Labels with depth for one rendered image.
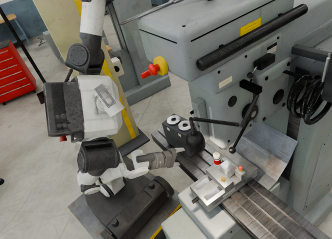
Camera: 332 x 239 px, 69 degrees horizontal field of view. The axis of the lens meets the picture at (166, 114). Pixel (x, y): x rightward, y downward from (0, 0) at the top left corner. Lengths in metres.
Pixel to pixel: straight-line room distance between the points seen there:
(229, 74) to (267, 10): 0.22
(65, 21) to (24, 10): 7.31
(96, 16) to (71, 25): 1.37
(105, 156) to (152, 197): 0.91
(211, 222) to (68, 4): 2.03
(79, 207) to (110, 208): 0.43
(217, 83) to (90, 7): 0.59
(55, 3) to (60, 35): 0.26
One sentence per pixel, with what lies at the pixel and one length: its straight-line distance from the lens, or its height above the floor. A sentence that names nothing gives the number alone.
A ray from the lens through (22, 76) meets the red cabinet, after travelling 5.36.
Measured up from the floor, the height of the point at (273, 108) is 1.39.
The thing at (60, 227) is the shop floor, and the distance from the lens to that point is 2.84.
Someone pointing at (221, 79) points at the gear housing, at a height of 1.68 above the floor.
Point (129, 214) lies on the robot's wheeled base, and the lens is 1.84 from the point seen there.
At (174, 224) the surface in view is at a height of 0.72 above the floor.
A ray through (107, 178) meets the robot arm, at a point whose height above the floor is 1.19.
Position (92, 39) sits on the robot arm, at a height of 1.80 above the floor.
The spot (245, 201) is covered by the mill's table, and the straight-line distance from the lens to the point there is 1.38.
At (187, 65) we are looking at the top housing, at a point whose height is 1.79.
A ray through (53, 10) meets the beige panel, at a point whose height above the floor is 1.73.
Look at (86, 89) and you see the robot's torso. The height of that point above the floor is 1.66.
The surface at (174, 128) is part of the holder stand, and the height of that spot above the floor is 1.11.
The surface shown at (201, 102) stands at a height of 1.55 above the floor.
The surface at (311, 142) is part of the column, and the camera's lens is 1.41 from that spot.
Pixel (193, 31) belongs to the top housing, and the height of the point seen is 1.88.
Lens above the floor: 2.11
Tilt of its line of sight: 38 degrees down
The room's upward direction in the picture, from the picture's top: 15 degrees counter-clockwise
